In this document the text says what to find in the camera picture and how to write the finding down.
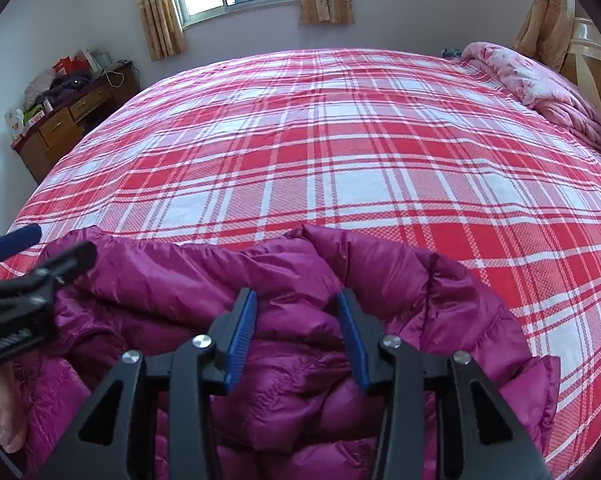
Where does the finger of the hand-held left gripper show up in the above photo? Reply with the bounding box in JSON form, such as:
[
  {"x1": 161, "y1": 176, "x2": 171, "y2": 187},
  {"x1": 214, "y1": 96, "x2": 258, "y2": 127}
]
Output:
[
  {"x1": 0, "y1": 224, "x2": 44, "y2": 267},
  {"x1": 23, "y1": 240, "x2": 98, "y2": 291}
]

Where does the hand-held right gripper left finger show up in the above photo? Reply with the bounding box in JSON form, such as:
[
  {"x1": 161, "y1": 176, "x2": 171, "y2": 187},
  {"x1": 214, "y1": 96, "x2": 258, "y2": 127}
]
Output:
[{"x1": 40, "y1": 287, "x2": 258, "y2": 480}]

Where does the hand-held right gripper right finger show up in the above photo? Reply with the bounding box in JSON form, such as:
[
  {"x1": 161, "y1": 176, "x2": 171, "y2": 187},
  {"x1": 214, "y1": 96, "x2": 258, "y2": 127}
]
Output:
[{"x1": 335, "y1": 287, "x2": 553, "y2": 480}]

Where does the magenta quilted down jacket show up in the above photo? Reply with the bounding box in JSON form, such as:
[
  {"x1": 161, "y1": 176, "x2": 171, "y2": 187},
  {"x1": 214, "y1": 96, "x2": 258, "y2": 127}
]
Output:
[{"x1": 0, "y1": 224, "x2": 561, "y2": 480}]

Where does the dark clothes pile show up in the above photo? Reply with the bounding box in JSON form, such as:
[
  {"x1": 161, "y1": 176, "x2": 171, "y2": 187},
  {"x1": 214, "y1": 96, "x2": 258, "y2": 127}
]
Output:
[{"x1": 35, "y1": 74, "x2": 94, "y2": 106}]

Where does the person's left hand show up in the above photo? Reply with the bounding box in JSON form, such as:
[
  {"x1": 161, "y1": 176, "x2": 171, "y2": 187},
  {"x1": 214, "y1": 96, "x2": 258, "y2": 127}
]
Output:
[{"x1": 0, "y1": 366, "x2": 28, "y2": 453}]

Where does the brown wooden desk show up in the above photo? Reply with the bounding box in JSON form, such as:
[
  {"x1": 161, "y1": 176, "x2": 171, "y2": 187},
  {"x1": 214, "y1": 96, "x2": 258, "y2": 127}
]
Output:
[{"x1": 10, "y1": 61, "x2": 141, "y2": 185}]

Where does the pale crumpled cloth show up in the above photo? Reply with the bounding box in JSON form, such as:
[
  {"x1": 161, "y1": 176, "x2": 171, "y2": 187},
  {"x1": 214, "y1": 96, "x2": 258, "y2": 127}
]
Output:
[{"x1": 24, "y1": 69, "x2": 56, "y2": 103}]

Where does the bed with red plaid sheet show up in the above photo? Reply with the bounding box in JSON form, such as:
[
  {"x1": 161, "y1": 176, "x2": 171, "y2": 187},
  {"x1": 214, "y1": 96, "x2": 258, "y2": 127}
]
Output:
[{"x1": 0, "y1": 49, "x2": 601, "y2": 480}]

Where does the red gift bag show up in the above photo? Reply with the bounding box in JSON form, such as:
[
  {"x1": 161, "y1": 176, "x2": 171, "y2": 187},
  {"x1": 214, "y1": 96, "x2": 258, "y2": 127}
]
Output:
[{"x1": 53, "y1": 52, "x2": 88, "y2": 75}]

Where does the white bag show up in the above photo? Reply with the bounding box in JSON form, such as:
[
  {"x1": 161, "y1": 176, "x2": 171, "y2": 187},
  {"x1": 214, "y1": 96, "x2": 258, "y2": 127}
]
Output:
[{"x1": 83, "y1": 49, "x2": 112, "y2": 72}]

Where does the pink floral quilt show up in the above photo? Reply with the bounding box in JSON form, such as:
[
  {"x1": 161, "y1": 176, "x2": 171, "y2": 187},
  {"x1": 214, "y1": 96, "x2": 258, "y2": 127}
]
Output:
[{"x1": 460, "y1": 41, "x2": 601, "y2": 153}]

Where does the wooden headboard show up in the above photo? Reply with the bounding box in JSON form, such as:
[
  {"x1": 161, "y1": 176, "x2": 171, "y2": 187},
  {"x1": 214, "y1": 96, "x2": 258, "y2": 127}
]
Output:
[{"x1": 563, "y1": 0, "x2": 601, "y2": 161}]

